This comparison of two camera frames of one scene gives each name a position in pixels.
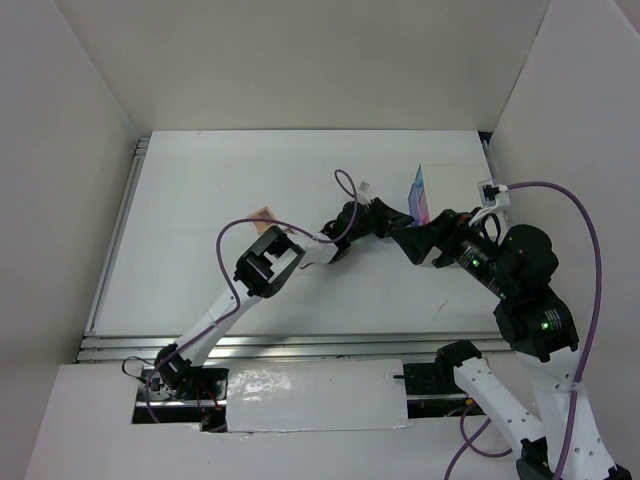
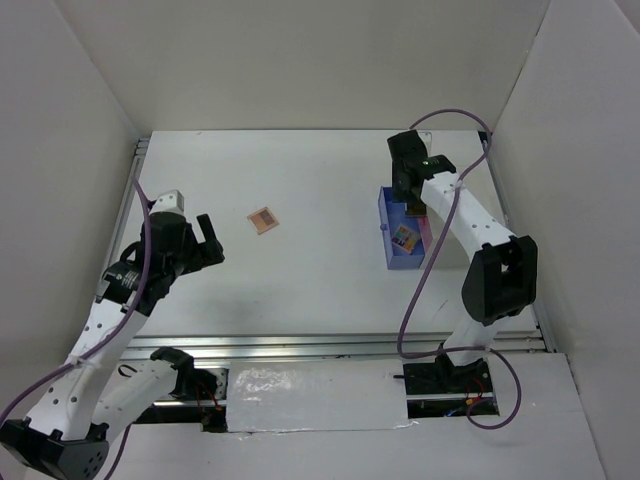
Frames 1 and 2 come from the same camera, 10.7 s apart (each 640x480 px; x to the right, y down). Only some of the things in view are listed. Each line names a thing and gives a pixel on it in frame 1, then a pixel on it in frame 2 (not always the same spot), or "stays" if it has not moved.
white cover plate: x=316 y=395 stays
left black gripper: x=385 y=217 → x=205 y=253
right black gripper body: x=445 y=240 → x=414 y=206
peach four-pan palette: x=262 y=213 stays
